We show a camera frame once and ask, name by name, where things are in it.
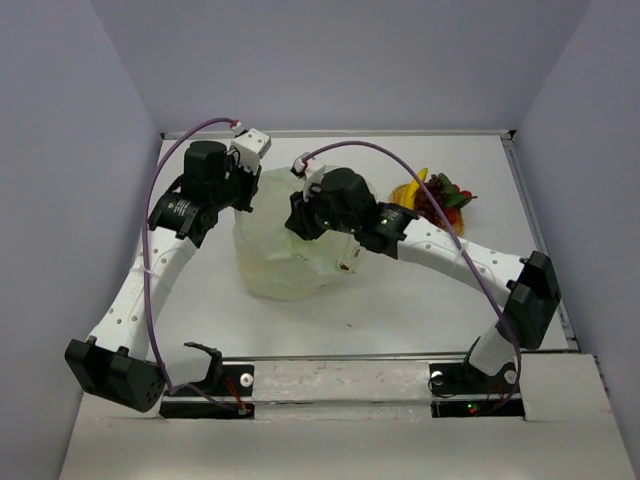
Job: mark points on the pale green plastic bag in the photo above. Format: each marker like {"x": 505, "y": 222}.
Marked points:
{"x": 272, "y": 261}

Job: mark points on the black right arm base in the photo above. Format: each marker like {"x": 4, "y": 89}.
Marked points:
{"x": 460, "y": 392}

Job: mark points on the yellow fake banana bunch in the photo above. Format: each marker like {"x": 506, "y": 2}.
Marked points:
{"x": 411, "y": 189}

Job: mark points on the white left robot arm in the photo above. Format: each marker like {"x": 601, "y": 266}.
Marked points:
{"x": 111, "y": 363}

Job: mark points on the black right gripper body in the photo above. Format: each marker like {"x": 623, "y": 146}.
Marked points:
{"x": 317, "y": 214}

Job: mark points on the red fake strawberries with leaves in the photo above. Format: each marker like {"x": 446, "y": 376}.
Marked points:
{"x": 457, "y": 200}

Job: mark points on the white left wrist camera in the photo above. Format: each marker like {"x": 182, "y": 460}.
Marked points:
{"x": 252, "y": 146}

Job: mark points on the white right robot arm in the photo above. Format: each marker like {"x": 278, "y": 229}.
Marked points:
{"x": 525, "y": 289}

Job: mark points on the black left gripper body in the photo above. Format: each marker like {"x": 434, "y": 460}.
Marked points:
{"x": 238, "y": 188}

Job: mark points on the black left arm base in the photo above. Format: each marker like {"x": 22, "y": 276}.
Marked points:
{"x": 230, "y": 398}

